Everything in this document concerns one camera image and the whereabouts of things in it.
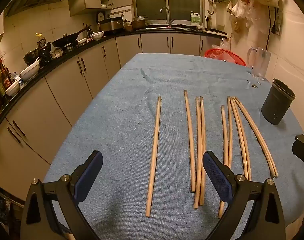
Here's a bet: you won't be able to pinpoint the clear glass mug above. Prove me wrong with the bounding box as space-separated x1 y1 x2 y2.
246 47 271 79

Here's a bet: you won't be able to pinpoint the lower kitchen cabinets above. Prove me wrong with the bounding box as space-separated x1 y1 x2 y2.
0 29 224 205

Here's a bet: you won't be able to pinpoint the yellow cap oil bottle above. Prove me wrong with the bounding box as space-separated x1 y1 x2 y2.
35 33 47 48

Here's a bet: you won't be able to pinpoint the small metal screws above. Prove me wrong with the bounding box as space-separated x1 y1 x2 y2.
246 79 262 89

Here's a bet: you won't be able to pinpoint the black power cable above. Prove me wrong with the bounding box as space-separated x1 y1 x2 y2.
265 4 280 51

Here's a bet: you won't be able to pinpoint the black wok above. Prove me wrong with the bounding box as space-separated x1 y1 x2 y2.
52 25 92 48

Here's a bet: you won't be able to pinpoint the red plastic basket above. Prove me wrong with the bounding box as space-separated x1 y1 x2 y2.
204 48 247 67

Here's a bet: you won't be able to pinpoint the chrome sink faucet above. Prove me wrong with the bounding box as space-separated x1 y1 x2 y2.
160 7 174 28

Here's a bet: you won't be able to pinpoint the stainless rice cooker box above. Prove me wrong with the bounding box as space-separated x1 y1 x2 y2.
98 17 124 32

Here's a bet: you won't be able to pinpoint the green detergent jug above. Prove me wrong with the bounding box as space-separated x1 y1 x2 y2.
191 11 200 25

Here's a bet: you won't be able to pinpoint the metal cooking pot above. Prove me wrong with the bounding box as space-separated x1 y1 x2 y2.
131 16 148 30

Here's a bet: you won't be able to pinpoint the blue towel table cover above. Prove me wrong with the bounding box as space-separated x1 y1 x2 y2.
45 54 304 239

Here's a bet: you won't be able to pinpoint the white bowl on counter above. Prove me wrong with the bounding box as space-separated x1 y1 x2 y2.
19 60 40 81

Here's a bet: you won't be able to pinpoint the black chopstick holder cup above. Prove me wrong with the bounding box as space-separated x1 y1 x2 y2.
261 79 296 125

